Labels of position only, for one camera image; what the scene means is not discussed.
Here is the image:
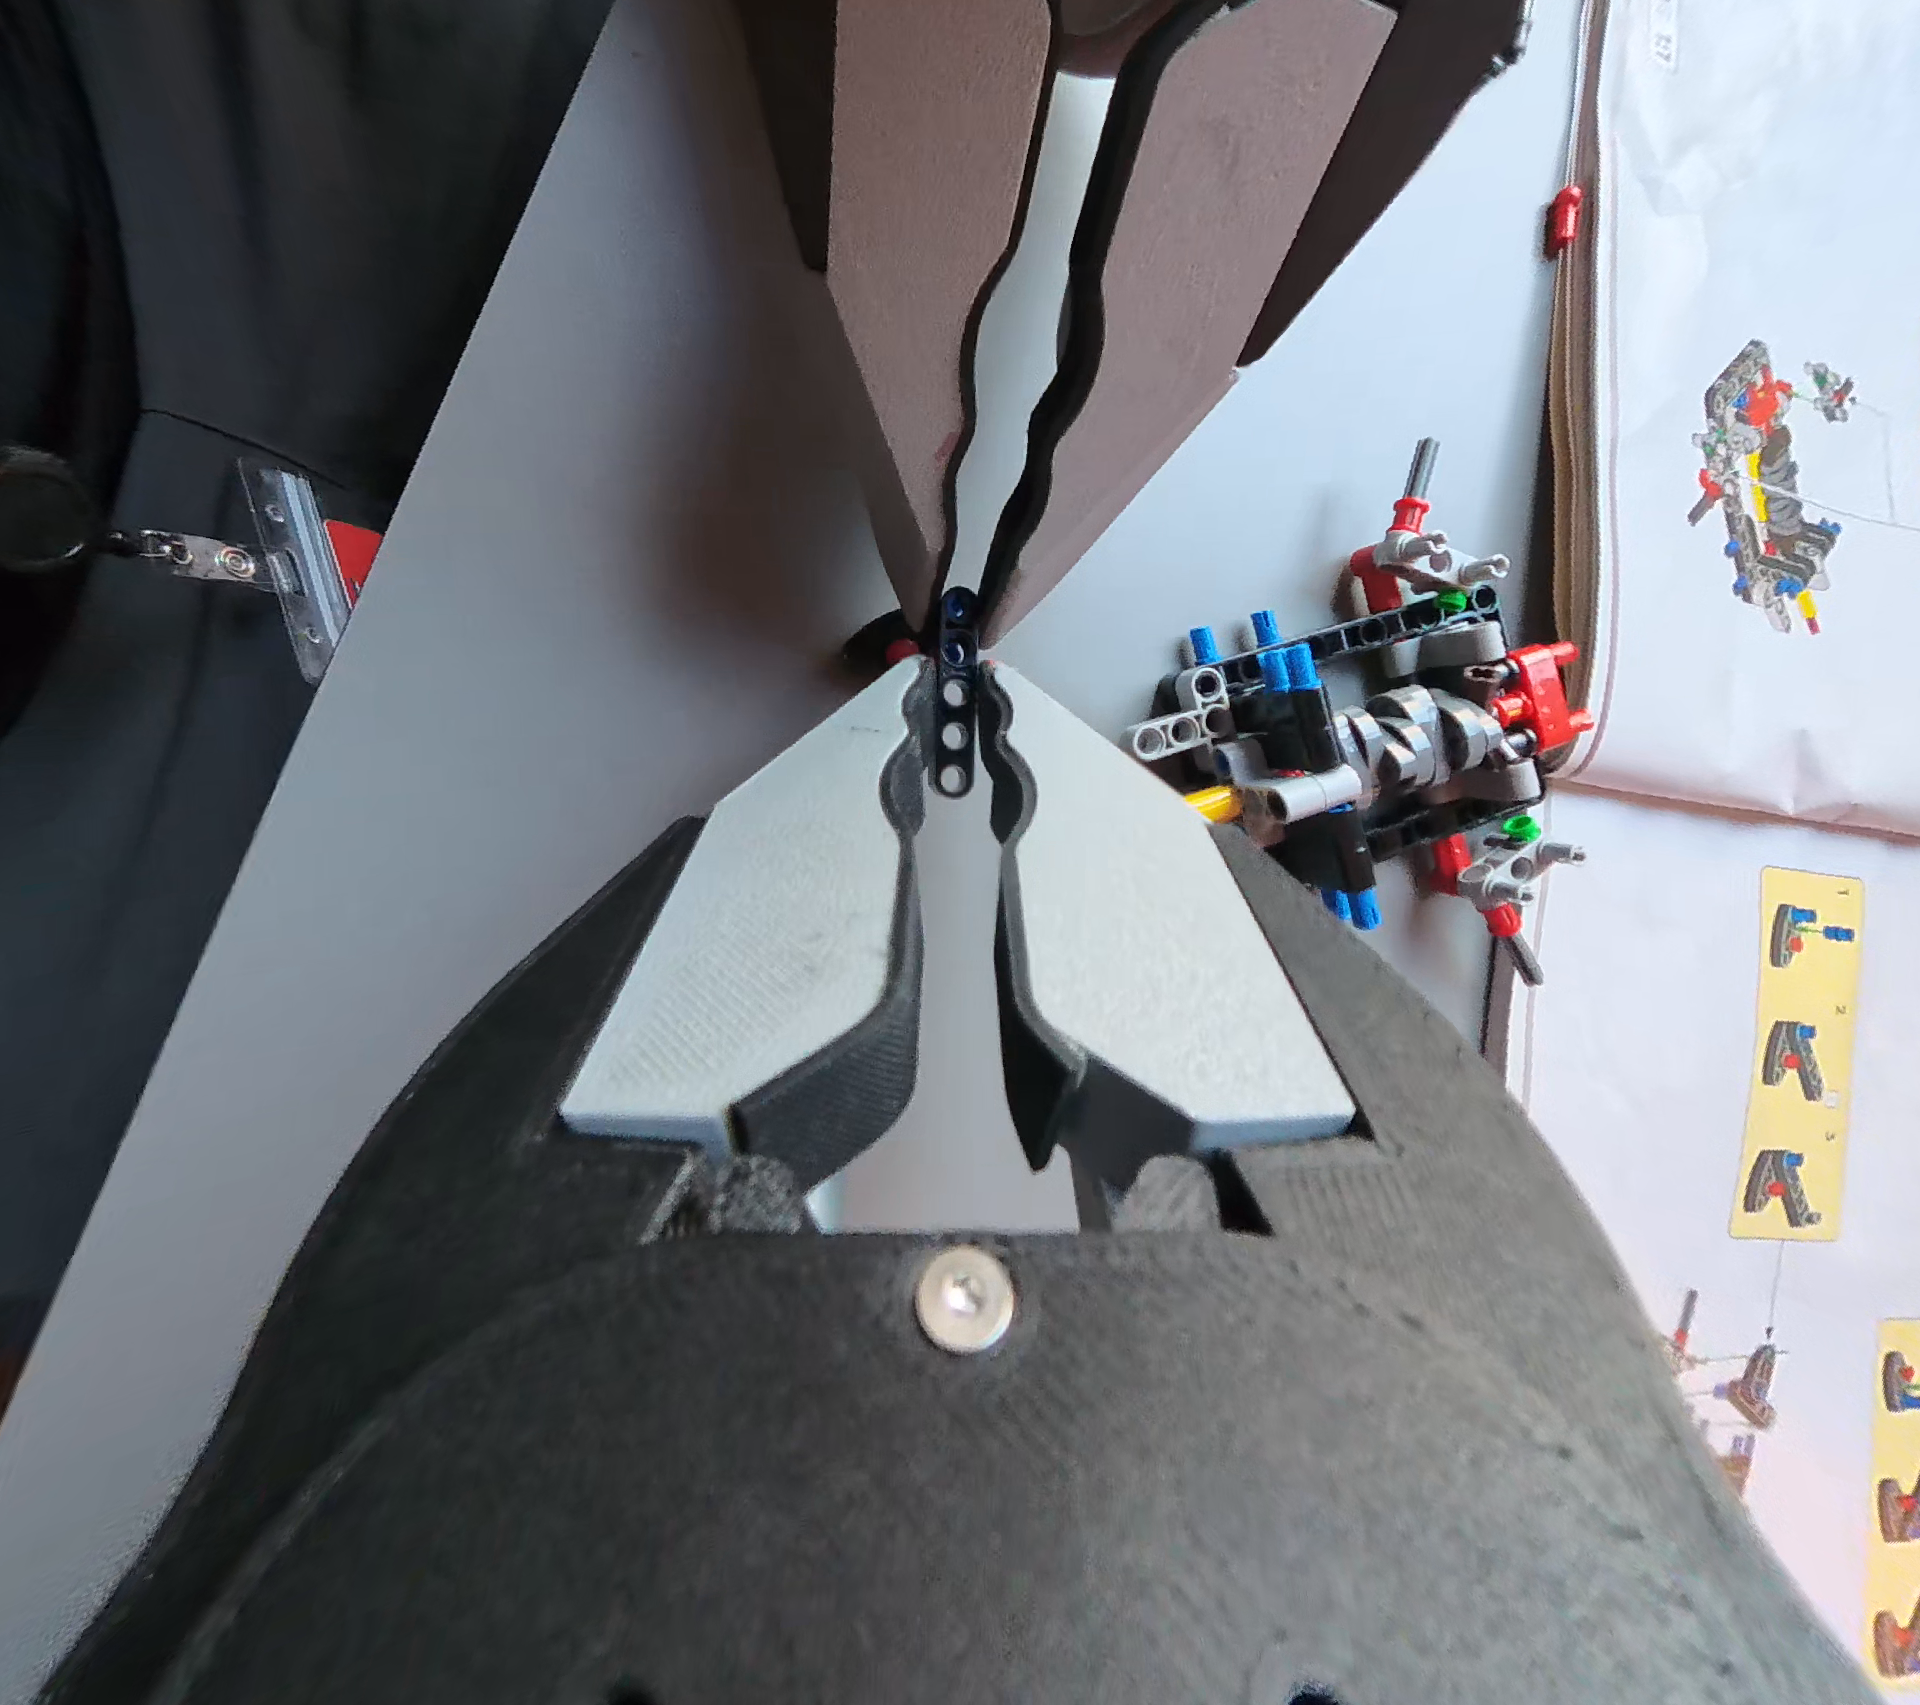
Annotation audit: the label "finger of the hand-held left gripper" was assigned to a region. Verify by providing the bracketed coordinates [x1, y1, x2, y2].
[822, 0, 1057, 640]
[972, 0, 1406, 634]

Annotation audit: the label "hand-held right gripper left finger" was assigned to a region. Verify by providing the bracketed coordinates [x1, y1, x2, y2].
[556, 658, 931, 1175]

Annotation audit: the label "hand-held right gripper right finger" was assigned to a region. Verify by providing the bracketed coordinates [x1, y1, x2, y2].
[981, 658, 1361, 1175]

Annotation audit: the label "black straight lego beam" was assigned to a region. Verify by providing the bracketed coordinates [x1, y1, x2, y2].
[931, 586, 984, 801]

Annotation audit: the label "black triangular lego piece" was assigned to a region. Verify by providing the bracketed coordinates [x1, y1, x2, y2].
[843, 602, 939, 673]

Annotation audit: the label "lego chassis assembly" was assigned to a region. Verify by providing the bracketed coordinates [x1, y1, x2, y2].
[1124, 436, 1596, 986]

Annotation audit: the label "lego instruction booklet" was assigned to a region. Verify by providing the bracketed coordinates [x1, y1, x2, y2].
[1501, 0, 1920, 1705]

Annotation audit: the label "person's grey trousers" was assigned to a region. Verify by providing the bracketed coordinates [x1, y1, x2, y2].
[0, 0, 693, 1375]

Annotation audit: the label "clear badge holder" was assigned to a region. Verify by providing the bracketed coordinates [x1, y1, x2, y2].
[97, 460, 383, 687]

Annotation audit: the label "black badge reel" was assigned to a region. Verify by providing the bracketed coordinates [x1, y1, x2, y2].
[0, 443, 98, 575]

